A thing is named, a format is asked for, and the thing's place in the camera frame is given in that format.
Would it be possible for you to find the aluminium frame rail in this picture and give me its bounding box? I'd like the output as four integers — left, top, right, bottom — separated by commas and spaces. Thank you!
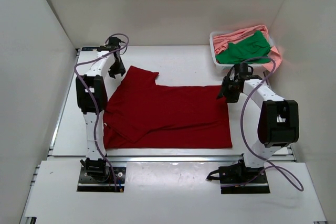
47, 154, 295, 162

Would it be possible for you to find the black table corner label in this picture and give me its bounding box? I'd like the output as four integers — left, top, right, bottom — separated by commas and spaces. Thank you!
81, 47, 98, 51

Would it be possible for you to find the pink t shirt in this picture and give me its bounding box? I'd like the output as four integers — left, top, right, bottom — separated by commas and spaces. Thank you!
214, 25, 282, 71

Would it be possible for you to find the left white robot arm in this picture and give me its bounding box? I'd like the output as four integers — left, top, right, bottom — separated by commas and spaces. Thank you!
73, 33, 129, 184

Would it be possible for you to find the white plastic basket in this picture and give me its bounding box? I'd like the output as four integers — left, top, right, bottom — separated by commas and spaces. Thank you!
209, 30, 266, 73

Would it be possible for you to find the green t shirt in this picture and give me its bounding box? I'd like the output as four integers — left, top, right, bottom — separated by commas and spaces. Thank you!
214, 30, 271, 64

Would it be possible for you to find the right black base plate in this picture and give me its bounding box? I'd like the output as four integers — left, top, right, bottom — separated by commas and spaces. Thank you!
219, 164, 270, 195

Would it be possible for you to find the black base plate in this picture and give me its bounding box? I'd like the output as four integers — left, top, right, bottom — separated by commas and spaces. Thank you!
219, 164, 270, 195
77, 160, 127, 193

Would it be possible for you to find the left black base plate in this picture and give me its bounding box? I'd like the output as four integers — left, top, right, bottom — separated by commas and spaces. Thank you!
77, 160, 127, 193

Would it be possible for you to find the red t shirt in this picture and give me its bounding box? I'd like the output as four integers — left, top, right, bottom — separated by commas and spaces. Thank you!
103, 66, 233, 149

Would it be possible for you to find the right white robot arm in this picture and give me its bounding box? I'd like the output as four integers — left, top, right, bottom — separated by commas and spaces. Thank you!
206, 62, 299, 188

